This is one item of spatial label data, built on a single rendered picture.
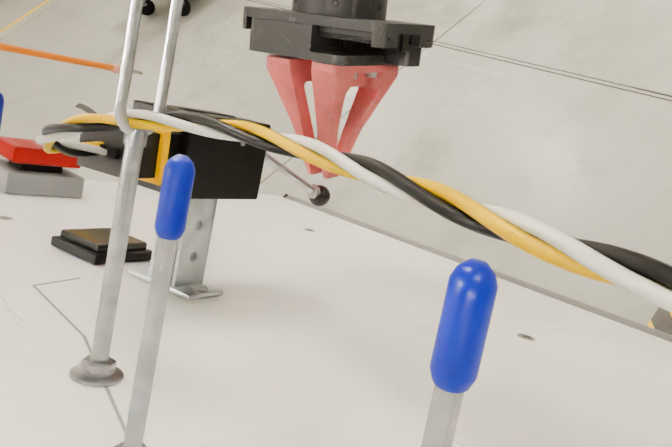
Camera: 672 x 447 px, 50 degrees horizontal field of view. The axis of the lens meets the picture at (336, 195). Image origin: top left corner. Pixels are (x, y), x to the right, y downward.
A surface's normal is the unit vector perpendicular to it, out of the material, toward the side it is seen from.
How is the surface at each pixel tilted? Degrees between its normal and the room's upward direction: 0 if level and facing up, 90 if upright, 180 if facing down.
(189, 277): 100
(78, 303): 47
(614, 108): 0
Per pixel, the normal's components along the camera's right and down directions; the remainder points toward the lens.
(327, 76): -0.58, 0.50
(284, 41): -0.58, 0.16
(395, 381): 0.19, -0.97
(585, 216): -0.40, -0.71
